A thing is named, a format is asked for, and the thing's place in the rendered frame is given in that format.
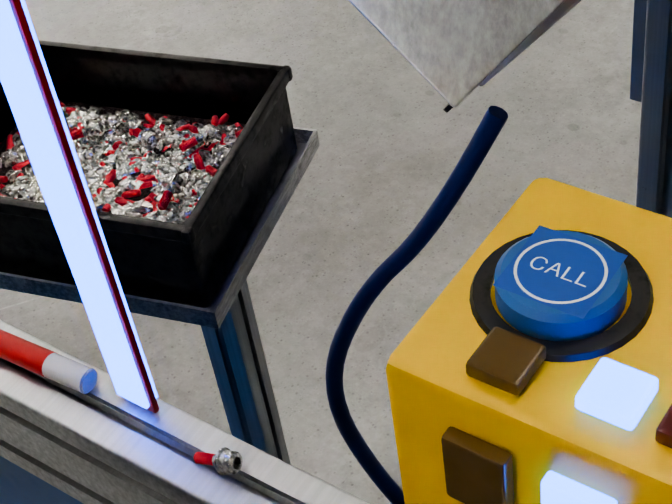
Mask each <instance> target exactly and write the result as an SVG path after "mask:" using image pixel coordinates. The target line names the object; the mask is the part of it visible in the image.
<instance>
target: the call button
mask: <svg viewBox="0 0 672 504"><path fill-rule="evenodd" d="M627 256H628V255H625V254H622V253H619V252H616V251H615V250H614V249H613V248H612V247H610V246H609V245H608V244H606V243H605V242H603V241H601V240H599V239H597V238H595V237H592V236H590V235H586V234H582V233H579V232H572V231H555V230H552V229H549V228H546V227H543V226H541V225H539V226H538V228H537V229H536V230H535V232H534V233H533V234H532V235H531V236H529V237H526V238H524V239H522V240H520V241H518V242H517V243H515V244H514V245H512V246H511V247H510V248H508V249H507V250H506V252H505V253H504V254H503V255H502V256H501V258H500V259H499V261H498V263H497V266H496V268H495V274H494V284H493V285H494V286H495V299H496V305H497V307H498V310H499V312H500V313H501V315H502V316H503V318H504V319H505V320H506V321H507V322H508V323H509V324H510V325H511V326H512V327H514V328H515V329H517V330H518V331H520V332H522V333H524V334H526V335H528V336H532V337H535V338H538V339H543V340H550V341H573V340H580V339H585V338H588V337H592V336H595V335H597V334H599V333H601V332H603V331H605V330H607V329H608V328H609V327H610V326H612V325H613V324H614V323H615V322H616V321H617V320H618V318H619V317H620V316H621V314H622V312H623V310H624V309H625V305H626V301H627V284H628V273H627V269H626V265H625V263H624V260H625V259H626V258H627Z"/></svg>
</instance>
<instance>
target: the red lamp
mask: <svg viewBox="0 0 672 504"><path fill-rule="evenodd" d="M655 440H656V441H657V442H658V443H659V444H662V445H664V446H667V447H669V448H672V404H671V405H670V407H669V409H668V410H667V412H666V413H665V415H664V417H663V418H662V420H661V422H660V423H659V425H658V427H657V428H656V435H655Z"/></svg>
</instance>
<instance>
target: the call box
mask: <svg viewBox="0 0 672 504"><path fill-rule="evenodd" d="M539 225H541V226H543V227H546V228H549V229H552V230H555V231H572V232H579V233H582V234H586V235H590V236H592V237H595V238H597V239H599V240H601V241H603V242H605V243H606V244H608V245H609V246H610V247H612V248H613V249H614V250H615V251H616V252H619V253H622V254H625V255H628V256H627V258H626V259H625V260H624V263H625V265H626V269H627V273H628V284H627V301H626V305H625V309H624V310H623V312H622V314H621V316H620V317H619V318H618V320H617V321H616V322H615V323H614V324H613V325H612V326H610V327H609V328H608V329H607V330H605V331H603V332H601V333H599V334H597V335H595V336H592V337H588V338H585V339H580V340H573V341H550V340H543V339H538V338H535V337H532V336H528V335H526V334H524V333H522V332H520V331H518V330H517V329H515V328H514V327H512V326H511V325H510V324H509V323H508V322H507V321H506V320H505V319H504V318H503V316H502V315H501V313H500V312H499V310H498V307H497V305H496V299H495V286H494V285H493V284H494V274H495V268H496V266H497V263H498V261H499V259H500V258H501V256H502V255H503V254H504V253H505V252H506V250H507V249H508V248H510V247H511V246H512V245H514V244H515V243H517V242H518V241H520V240H522V239H524V238H526V237H529V236H531V235H532V234H533V233H534V232H535V230H536V229H537V228H538V226H539ZM493 327H500V328H502V329H505V330H507V331H510V332H512V333H515V334H518V335H520V336H523V337H525V338H528V339H530V340H533V341H535V342H538V343H540V344H543V345H544V346H545V347H546V359H545V360H544V362H543V363H542V364H541V366H540V367H539V369H538V370H537V371H536V373H535V374H534V376H533V377H532V378H531V380H530V381H529V383H528V384H527V385H526V387H525V388H524V390H523V391H522V392H521V394H520V395H519V396H514V395H512V394H510V393H507V392H505V391H503V390H500V389H498V388H495V387H493V386H491V385H488V384H486V383H484V382H481V381H479V380H476V379H474V378H472V377H469V376H468V375H467V373H466V363H467V361H468V360H469V358H470V357H471V356H472V354H473V353H474V352H475V351H476V349H477V348H478V347H479V345H480V344H481V343H482V341H483V340H484V339H485V337H486V336H487V335H488V334H489V332H490V331H491V330H492V328H493ZM603 357H605V358H608V359H611V360H614V361H616V362H619V363H621V364H624V365H626V366H629V367H632V368H634V369H637V370H639V371H642V372H644V373H647V374H650V375H652V376H655V377H656V378H658V380H659V384H658V391H657V393H656V394H655V396H654V398H653V399H652V401H651V402H650V404H649V406H648V407H647V409H646V410H645V412H644V414H643V415H642V417H641V418H640V420H639V422H638V423H637V425H636V426H635V428H634V429H633V430H632V431H629V430H626V429H623V428H621V427H619V426H616V425H614V424H611V423H609V422H606V421H604V420H602V419H599V418H597V417H594V416H592V415H590V414H587V413H585V412H582V411H580V410H578V409H577V408H576V407H575V396H576V395H577V393H578V392H579V390H580V389H581V387H582V386H583V384H584V383H585V381H586V380H587V378H588V377H589V375H590V374H591V372H592V371H593V369H594V368H595V366H596V365H597V364H598V362H599V361H600V359H601V358H603ZM386 376H387V383H388V390H389V397H390V404H391V411H392V418H393V425H394V432H395V439H396V446H397V453H398V460H399V467H400V474H401V481H402V488H403V495H404V502H405V504H464V503H462V502H460V501H458V500H456V499H454V498H452V497H450V496H449V495H448V494H447V491H446V481H445V471H444V462H443V452H442V442H441V438H442V435H443V434H444V433H445V431H446V430H447V428H448V427H450V426H451V427H455V428H457V429H459V430H462V431H464V432H466V433H468V434H470V435H473V436H475V437H477V438H479V439H482V440H484V441H486V442H488V443H491V444H493V445H495V446H497V447H500V448H502V449H504V450H506V451H509V452H510V453H511V454H512V455H513V479H514V503H515V504H541V481H542V479H543V478H544V476H545V475H546V473H547V472H548V471H553V472H556V473H558V474H560V475H562V476H565V477H567V478H569V479H571V480H574V481H576V482H578V483H580V484H583V485H585V486H587V487H589V488H592V489H594V490H596V491H598V492H601V493H603V494H605V495H607V496H610V497H612V498H614V499H615V500H616V501H617V504H672V448H669V447H667V446H664V445H662V444H659V443H658V442H657V441H656V440H655V435H656V428H657V427H658V425H659V423H660V422H661V420H662V418H663V417H664V415H665V413H666V412H667V410H668V409H669V407H670V405H671V404H672V218H670V217H667V216H664V215H661V214H658V213H655V212H652V211H648V210H645V209H642V208H639V207H636V206H633V205H630V204H627V203H624V202H620V201H617V200H614V199H611V198H608V197H605V196H602V195H599V194H596V193H592V192H589V191H586V190H583V189H580V188H577V187H574V186H571V185H568V184H564V183H561V182H558V181H555V180H552V179H549V178H538V179H536V180H534V181H533V182H532V183H531V184H530V185H529V186H528V188H527V189H526V190H525V191H524V193H523V194H522V195H521V196H520V197H519V199H518V200H517V201H516V202H515V204H514V205H513V206H512V207H511V208H510V210H509V211H508V212H507V213H506V215H505V216H504V217H503V218H502V219H501V221H500V222H499V223H498V224H497V226H496V227H495V228H494V229H493V230H492V232H491V233H490V234H489V235H488V237H487V238H486V239H485V240H484V241H483V243H482V244H481V245H480V246H479V248H478V249H477V250H476V251H475V252H474V254H473V255H472V256H471V257H470V259H469V260H468V261H467V262H466V264H465V265H464V266H463V267H462V268H461V270H460V271H459V272H458V273H457V275H456V276H455V277H454V278H453V279H452V281H451V282H450V283H449V284H448V286H447V287H446V288H445V289H444V290H443V292H442V293H441V294H440V295H439V297H438V298H437V299H436V300H435V301H434V303H433V304H432V305H431V306H430V308H429V309H428V310H427V311H426V312H425V314H424V315H423V316H422V317H421V319H420V320H419V321H418V322H417V323H416V325H415V326H414V327H413V328H412V330H411V331H410V332H409V333H408V334H407V336H406V337H405V338H404V339H403V341H402V342H401V343H400V344H399V345H398V347H397V348H396V349H395V350H394V352H393V353H392V354H391V356H390V358H389V360H388V363H387V367H386Z"/></svg>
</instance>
